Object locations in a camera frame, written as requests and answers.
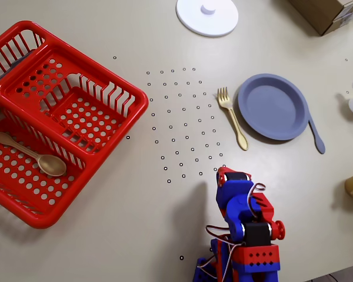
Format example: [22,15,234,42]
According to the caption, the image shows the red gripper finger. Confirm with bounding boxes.
[215,166,234,189]

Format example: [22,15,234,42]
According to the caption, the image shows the blue gripper body, black motor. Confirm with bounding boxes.
[216,170,254,217]

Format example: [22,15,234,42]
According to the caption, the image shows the wooden spoon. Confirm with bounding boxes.
[217,86,249,152]

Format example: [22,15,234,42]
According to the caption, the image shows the blue-grey plastic plate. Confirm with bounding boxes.
[237,73,308,141]

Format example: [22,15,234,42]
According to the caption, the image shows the grey plastic knife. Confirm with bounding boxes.
[307,113,326,155]

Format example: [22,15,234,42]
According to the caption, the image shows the white round disc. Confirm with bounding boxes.
[175,0,239,38]

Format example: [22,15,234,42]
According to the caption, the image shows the red plastic cutlery basket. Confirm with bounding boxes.
[0,20,149,230]

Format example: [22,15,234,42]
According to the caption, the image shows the golden plastic spoon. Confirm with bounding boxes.
[0,132,68,177]

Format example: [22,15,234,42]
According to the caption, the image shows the cardboard box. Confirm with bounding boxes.
[287,0,353,36]

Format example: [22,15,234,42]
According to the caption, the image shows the grey plastic cutlery piece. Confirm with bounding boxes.
[4,49,38,73]

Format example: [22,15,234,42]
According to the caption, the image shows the red white servo cable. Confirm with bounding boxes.
[245,182,267,213]

